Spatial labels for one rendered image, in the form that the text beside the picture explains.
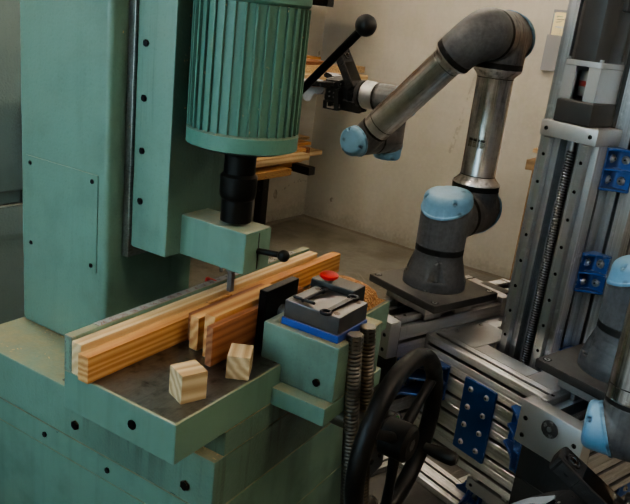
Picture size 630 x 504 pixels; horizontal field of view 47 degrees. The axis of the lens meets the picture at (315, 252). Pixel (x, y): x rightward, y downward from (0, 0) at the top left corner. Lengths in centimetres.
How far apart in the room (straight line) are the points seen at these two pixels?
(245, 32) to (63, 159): 41
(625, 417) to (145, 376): 68
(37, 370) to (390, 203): 378
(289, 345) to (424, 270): 69
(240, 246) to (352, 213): 390
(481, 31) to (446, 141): 297
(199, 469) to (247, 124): 50
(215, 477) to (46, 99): 67
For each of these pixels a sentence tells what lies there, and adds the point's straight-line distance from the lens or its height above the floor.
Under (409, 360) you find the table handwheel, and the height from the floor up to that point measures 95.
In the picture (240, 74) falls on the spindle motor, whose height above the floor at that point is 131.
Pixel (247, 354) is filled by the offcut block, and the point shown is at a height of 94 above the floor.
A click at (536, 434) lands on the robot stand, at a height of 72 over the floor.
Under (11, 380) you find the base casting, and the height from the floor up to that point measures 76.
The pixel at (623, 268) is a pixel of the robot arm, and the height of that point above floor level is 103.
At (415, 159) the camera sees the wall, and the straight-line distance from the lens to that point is 473.
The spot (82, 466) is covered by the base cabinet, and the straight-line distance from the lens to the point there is 129.
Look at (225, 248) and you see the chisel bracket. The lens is 117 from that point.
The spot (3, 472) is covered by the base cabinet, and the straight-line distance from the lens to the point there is 148.
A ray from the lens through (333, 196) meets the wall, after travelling 511.
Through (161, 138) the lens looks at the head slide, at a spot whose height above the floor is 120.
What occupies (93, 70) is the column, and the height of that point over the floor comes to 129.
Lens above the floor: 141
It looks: 18 degrees down
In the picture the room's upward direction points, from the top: 7 degrees clockwise
